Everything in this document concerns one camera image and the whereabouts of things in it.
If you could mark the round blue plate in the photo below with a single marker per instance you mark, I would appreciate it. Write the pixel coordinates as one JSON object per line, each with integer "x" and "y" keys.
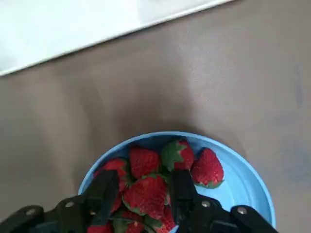
{"x": 243, "y": 194}

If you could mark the red toy strawberry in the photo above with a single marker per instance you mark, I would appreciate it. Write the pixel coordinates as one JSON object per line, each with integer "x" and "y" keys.
{"x": 117, "y": 204}
{"x": 182, "y": 155}
{"x": 168, "y": 218}
{"x": 113, "y": 165}
{"x": 207, "y": 170}
{"x": 143, "y": 161}
{"x": 132, "y": 227}
{"x": 145, "y": 194}
{"x": 99, "y": 229}

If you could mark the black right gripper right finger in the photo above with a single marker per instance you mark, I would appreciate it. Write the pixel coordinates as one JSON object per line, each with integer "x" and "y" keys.
{"x": 192, "y": 213}

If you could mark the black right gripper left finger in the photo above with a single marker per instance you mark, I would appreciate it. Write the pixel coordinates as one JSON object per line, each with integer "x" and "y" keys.
{"x": 73, "y": 213}

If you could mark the white rectangular tray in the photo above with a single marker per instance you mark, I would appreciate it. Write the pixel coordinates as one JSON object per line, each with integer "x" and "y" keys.
{"x": 73, "y": 24}

